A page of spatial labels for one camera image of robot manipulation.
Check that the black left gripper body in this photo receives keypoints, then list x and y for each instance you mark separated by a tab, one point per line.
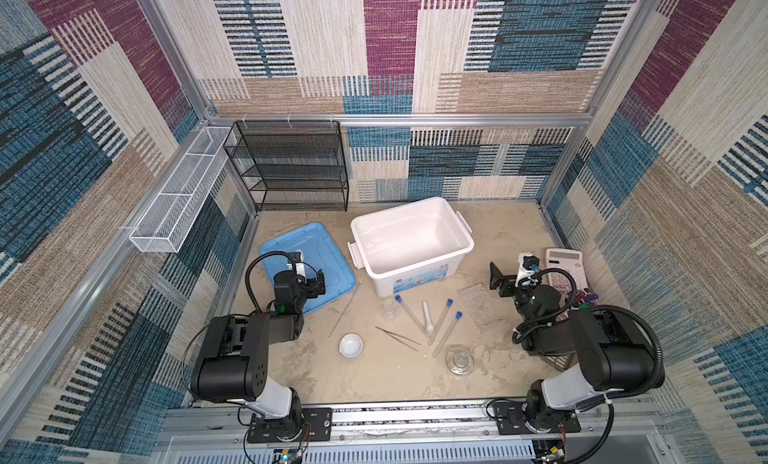
313	282

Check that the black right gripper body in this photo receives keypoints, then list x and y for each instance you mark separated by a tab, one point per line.
504	281

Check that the blue capped test tube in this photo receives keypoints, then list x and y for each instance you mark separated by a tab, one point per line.
447	333
411	314
441	318

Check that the white ceramic pestle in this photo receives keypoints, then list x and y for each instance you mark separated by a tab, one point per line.
429	325

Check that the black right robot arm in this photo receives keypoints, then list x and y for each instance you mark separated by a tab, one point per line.
618	356

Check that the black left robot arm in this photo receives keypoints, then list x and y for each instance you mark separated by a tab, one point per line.
232	364

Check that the blue plastic bin lid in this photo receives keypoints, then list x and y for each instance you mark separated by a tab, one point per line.
319	252

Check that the pink cup of markers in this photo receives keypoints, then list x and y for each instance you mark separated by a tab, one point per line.
585	298

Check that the pink calculator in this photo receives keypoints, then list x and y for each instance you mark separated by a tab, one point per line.
568	260

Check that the white ceramic mortar bowl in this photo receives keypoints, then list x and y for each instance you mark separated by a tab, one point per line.
351	345

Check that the brown wooden tool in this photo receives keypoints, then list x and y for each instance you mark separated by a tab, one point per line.
560	363

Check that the small glass beaker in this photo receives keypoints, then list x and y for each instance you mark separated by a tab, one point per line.
390	309

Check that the metal tweezers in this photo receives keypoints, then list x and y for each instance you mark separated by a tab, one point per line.
409	343

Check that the white plastic storage bin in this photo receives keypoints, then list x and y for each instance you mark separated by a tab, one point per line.
410	245

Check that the glass flask with stopper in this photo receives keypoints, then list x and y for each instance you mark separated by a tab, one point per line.
459	360

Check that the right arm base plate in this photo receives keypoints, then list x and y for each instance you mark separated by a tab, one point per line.
516	418

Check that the black wire shelf rack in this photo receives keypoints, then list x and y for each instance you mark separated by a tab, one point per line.
291	165

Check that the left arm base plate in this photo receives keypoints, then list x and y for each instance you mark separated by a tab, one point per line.
309	424

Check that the white mesh wall basket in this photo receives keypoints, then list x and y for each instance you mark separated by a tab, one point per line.
164	227

